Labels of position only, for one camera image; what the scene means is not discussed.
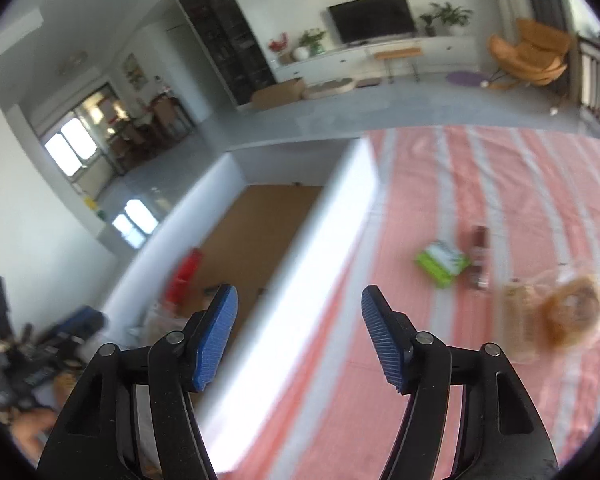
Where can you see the clear bag of toast slices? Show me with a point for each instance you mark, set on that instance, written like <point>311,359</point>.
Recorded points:
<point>522,320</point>

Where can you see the balcony glass door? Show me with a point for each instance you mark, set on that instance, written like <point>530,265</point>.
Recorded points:
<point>80,140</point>

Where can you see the large potted plant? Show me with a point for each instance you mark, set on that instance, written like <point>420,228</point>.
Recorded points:
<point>450,15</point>

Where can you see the wooden bench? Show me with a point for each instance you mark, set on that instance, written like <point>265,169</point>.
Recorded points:
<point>397,53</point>

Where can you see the orange lounge chair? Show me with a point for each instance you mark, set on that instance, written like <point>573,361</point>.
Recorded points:
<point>530,55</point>

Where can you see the leafy green table plant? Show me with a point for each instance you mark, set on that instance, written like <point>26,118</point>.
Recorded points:
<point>312,39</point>

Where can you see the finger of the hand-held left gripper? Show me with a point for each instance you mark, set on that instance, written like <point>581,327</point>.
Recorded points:
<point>77,321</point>

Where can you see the red flower arrangement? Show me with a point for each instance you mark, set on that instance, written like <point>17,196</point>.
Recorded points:
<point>279,46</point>

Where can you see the small brown floor pad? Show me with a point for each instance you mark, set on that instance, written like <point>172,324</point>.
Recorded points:
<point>367,81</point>

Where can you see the striped tablecloth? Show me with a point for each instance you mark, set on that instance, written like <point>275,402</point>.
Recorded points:
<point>505,185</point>

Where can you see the beige oval cat scratcher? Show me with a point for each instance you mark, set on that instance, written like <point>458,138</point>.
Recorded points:
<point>330,89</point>

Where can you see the white cardboard box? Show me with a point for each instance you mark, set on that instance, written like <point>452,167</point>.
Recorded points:
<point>305,270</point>

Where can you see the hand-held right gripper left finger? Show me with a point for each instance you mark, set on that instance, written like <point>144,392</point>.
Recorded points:
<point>215,340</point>

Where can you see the red snack packet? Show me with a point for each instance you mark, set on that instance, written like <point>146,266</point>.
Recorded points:
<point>185,275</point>

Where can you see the white round vase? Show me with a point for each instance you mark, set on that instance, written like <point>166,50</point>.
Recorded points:
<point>301,53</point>

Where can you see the black television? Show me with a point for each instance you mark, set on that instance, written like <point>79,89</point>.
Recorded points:
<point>370,17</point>

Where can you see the bread loaf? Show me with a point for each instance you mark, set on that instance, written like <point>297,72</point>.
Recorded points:
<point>575,310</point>

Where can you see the wall painting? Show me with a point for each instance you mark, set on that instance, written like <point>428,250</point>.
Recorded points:
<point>135,71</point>

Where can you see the wooden dining set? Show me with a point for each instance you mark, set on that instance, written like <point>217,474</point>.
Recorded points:
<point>150,122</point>

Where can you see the small green box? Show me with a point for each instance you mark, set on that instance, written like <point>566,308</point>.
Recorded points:
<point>442,262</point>

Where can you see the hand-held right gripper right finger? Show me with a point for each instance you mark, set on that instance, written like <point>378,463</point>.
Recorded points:
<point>380,340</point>

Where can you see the small potted plant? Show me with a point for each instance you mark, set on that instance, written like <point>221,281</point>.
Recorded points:
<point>428,24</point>

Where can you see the dark glass cabinet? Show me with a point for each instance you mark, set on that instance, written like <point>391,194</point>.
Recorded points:
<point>225,35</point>

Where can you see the brown cardboard box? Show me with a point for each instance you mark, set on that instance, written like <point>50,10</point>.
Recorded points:
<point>277,95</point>

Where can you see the purple round mat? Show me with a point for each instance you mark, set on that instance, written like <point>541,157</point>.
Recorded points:
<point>466,78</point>

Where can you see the white TV cabinet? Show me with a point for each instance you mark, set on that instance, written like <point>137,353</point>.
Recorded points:
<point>445,52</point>

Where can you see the brown sausage stick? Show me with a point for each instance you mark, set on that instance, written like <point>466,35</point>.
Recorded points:
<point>479,257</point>

